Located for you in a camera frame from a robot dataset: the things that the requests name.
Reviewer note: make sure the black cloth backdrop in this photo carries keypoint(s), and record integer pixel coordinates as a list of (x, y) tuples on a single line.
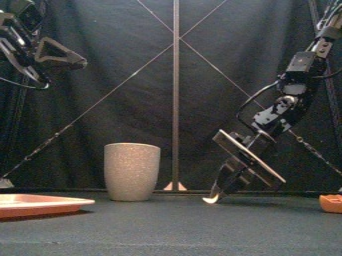
[(112, 50)]

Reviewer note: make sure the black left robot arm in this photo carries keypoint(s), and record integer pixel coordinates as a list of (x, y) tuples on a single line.
[(25, 11)]

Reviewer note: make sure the vertical metal frame post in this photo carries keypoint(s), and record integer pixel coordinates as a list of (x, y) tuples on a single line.
[(176, 100)]

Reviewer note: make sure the orange toy container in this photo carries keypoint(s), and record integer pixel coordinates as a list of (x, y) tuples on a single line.
[(332, 204)]

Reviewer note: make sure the post foot bracket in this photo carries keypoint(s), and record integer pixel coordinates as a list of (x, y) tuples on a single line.
[(176, 187)]

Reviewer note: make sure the pale yellow chip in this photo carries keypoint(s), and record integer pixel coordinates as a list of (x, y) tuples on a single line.
[(212, 199)]

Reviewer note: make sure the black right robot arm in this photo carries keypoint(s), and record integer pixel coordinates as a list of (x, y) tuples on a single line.
[(296, 83)]

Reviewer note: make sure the grey speckled cup bowl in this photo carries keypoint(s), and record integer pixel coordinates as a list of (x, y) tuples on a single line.
[(133, 171)]

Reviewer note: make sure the orange square plate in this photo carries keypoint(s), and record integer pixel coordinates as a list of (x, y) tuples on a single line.
[(41, 204)]

